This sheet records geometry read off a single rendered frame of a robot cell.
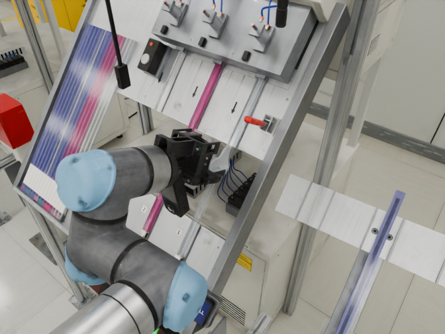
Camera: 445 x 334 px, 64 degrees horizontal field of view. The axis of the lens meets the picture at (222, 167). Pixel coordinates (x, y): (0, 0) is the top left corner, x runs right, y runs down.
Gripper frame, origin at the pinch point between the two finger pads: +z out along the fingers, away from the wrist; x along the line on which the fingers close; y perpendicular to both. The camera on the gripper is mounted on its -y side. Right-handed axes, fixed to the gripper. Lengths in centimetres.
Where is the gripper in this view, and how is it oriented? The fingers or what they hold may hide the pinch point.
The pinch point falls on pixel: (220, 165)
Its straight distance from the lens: 74.2
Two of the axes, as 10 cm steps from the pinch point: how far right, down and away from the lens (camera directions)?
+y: 2.8, -9.1, -3.1
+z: 5.4, -1.2, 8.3
